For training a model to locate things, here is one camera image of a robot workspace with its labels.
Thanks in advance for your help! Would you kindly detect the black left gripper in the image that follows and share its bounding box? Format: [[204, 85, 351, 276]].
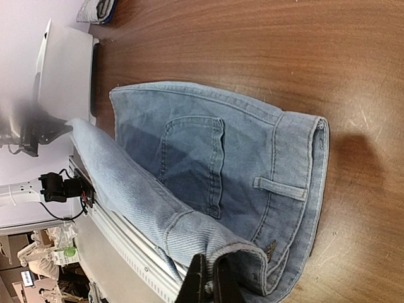
[[1, 120, 68, 157]]

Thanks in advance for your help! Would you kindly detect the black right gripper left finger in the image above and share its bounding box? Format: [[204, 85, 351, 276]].
[[175, 254, 215, 303]]

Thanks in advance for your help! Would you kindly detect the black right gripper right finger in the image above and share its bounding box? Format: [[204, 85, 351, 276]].
[[213, 257, 245, 303]]

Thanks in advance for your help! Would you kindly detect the light blue denim skirt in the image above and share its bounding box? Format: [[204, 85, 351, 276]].
[[71, 81, 330, 302]]

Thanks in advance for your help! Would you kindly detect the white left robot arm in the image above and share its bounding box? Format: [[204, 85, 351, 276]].
[[1, 118, 73, 207]]

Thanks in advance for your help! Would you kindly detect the white plastic laundry bin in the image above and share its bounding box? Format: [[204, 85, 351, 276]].
[[33, 20, 99, 124]]

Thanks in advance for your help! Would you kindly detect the folded grey button shirt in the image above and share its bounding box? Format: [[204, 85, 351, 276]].
[[76, 0, 118, 25]]

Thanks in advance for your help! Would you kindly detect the front aluminium rail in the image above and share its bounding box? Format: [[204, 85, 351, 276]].
[[69, 157, 181, 302]]

